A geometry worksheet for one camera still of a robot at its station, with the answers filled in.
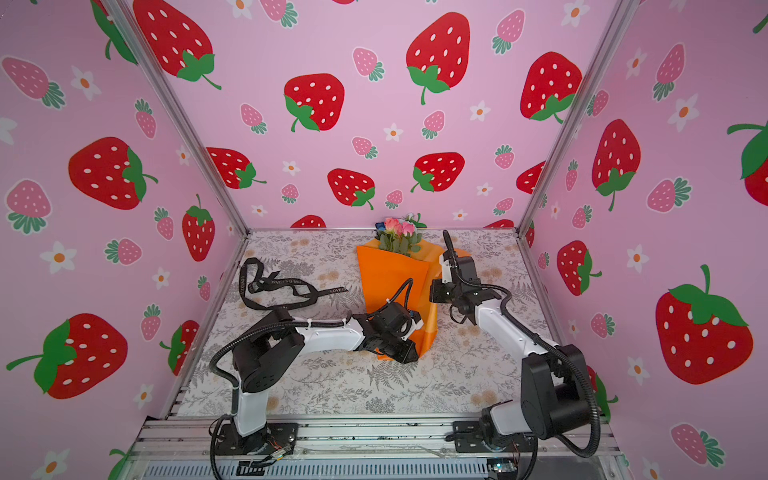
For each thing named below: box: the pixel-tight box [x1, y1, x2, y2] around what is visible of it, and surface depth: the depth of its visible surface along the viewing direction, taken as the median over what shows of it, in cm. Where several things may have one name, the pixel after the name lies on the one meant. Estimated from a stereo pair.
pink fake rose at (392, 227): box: [380, 217, 401, 252], surface depth 116 cm
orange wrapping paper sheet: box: [356, 239, 443, 358], surface depth 110 cm
